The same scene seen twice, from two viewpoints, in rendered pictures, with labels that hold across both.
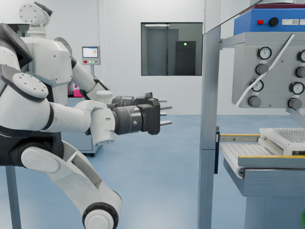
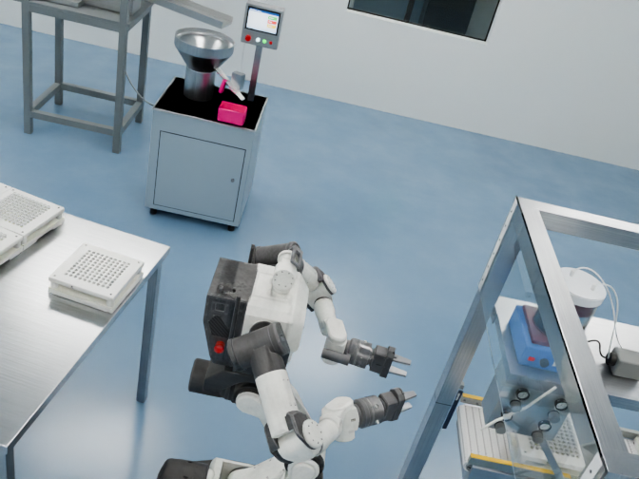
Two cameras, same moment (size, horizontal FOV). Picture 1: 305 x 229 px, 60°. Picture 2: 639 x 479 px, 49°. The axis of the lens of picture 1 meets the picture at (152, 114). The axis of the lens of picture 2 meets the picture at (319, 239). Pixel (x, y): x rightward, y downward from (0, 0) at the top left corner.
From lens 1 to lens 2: 1.60 m
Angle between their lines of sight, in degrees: 21
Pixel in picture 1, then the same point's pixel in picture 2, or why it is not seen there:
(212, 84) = (471, 345)
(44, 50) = (297, 327)
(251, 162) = (481, 463)
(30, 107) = (311, 453)
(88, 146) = (228, 213)
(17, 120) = (298, 458)
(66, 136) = (189, 187)
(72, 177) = not seen: hidden behind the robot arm
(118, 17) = not seen: outside the picture
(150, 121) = (390, 413)
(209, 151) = (443, 406)
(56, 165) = not seen: hidden behind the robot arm
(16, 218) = (145, 378)
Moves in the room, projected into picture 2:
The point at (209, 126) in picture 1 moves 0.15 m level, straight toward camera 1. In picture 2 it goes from (453, 383) to (448, 411)
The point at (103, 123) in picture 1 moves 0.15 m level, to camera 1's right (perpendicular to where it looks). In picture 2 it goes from (348, 425) to (397, 434)
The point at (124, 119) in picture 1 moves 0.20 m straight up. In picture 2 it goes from (368, 420) to (385, 373)
